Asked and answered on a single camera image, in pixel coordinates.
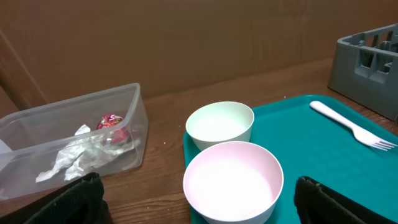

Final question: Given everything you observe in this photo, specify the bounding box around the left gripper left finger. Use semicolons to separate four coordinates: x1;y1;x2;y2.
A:
1;172;109;224

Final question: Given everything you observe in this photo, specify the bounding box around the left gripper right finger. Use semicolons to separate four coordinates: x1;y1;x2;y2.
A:
294;176;397;224

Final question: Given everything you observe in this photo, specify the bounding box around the red snack wrapper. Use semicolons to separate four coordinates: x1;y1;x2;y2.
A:
96;114;131;145

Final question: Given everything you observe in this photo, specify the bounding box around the white plastic fork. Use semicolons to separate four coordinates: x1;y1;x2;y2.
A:
310;101;397;151

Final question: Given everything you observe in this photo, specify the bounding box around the pink bowl with peanuts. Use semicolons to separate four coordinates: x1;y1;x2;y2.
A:
183;141;284;224

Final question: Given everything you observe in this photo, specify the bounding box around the white bowl with rice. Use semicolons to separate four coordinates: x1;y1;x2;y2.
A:
185;101;255;151

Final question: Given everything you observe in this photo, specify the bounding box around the grey dishwasher rack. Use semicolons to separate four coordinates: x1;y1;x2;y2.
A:
328;24;397;122

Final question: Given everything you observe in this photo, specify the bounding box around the clear plastic bin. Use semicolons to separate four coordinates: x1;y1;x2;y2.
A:
1;83;149;201

